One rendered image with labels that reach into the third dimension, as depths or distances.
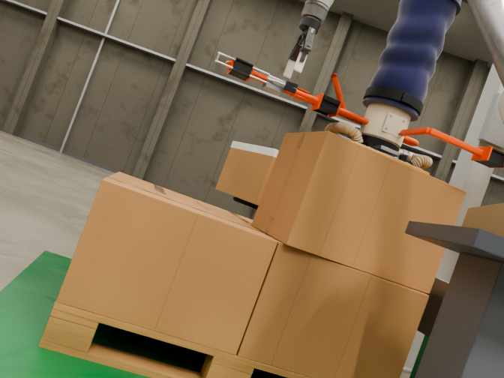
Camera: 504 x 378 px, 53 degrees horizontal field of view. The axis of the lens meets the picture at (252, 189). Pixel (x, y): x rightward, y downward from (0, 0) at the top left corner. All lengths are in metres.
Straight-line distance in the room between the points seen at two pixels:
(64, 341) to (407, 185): 1.24
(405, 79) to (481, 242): 0.99
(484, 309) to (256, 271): 0.73
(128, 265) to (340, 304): 0.72
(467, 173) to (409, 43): 1.49
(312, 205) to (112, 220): 0.64
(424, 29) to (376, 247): 0.82
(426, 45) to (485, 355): 1.17
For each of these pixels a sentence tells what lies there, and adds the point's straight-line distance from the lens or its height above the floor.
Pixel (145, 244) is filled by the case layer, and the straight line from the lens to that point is 1.61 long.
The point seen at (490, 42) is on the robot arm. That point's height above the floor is 1.20.
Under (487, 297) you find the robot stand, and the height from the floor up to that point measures 0.62.
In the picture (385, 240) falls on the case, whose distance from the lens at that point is 1.82.
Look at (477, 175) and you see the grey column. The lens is 3.39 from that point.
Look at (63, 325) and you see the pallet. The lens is 1.69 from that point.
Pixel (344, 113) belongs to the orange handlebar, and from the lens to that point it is 1.93.
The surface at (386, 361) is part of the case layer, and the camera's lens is 1.93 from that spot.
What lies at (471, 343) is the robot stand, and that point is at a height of 0.51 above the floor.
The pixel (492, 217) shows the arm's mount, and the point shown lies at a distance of 1.37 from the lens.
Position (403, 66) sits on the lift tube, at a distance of 1.99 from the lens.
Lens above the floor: 0.65
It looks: 1 degrees up
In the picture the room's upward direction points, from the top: 20 degrees clockwise
